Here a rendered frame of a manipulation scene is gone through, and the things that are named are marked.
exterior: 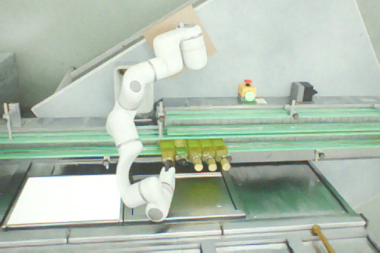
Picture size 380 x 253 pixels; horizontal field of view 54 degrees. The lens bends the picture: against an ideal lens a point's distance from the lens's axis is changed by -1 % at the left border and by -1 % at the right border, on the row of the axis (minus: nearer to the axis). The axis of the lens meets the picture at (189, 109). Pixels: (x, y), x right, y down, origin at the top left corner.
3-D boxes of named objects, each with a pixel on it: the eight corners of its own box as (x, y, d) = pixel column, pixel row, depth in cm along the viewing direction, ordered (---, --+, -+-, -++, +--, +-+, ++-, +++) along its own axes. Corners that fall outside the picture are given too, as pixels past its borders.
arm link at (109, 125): (162, 129, 130) (154, 139, 144) (141, 74, 134) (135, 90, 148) (117, 144, 124) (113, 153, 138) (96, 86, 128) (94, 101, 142)
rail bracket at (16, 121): (16, 124, 176) (0, 146, 155) (11, 90, 169) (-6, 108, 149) (27, 124, 176) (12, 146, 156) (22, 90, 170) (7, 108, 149)
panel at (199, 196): (27, 181, 166) (1, 233, 135) (26, 175, 165) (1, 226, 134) (226, 173, 178) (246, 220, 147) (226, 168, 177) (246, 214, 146)
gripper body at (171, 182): (172, 205, 138) (177, 188, 148) (173, 182, 134) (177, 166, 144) (152, 203, 139) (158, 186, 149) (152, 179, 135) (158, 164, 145)
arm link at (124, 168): (144, 138, 132) (165, 194, 128) (114, 152, 136) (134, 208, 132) (132, 138, 124) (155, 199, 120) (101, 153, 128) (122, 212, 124)
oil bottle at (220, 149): (207, 142, 182) (216, 165, 162) (208, 131, 180) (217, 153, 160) (219, 142, 182) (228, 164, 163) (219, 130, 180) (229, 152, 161)
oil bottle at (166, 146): (159, 143, 179) (162, 166, 159) (159, 133, 176) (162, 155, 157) (171, 143, 179) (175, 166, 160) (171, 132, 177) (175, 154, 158)
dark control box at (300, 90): (289, 96, 193) (296, 102, 185) (292, 81, 190) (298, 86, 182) (305, 96, 194) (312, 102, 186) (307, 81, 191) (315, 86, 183)
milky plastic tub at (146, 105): (116, 106, 182) (115, 113, 174) (114, 61, 174) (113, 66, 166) (152, 105, 184) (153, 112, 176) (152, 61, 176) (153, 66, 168)
